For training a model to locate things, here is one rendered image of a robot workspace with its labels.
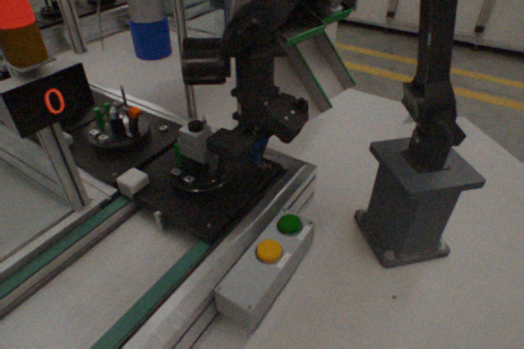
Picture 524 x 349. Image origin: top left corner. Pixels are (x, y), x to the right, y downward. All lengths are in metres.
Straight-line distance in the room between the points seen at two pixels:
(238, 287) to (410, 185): 0.32
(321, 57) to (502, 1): 3.64
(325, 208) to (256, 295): 0.33
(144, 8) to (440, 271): 1.32
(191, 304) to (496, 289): 0.55
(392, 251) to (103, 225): 0.55
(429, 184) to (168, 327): 0.46
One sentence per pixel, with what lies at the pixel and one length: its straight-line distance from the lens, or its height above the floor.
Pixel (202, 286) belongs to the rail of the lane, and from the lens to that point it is 0.60.
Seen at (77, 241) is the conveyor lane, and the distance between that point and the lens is 0.74.
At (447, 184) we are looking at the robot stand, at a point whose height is 1.06.
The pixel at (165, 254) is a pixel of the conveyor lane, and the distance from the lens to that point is 0.70.
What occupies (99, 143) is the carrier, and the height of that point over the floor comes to 0.99.
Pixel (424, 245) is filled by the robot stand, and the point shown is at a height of 0.90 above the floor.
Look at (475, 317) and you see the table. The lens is 0.77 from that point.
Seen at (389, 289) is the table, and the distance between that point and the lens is 0.75.
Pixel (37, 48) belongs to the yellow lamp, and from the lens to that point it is 0.58.
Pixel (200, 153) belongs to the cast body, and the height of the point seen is 1.05.
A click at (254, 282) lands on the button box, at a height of 0.96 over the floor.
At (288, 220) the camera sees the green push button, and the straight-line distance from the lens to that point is 0.66.
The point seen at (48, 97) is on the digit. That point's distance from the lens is 0.60.
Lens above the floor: 1.46
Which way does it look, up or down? 37 degrees down
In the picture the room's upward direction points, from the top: straight up
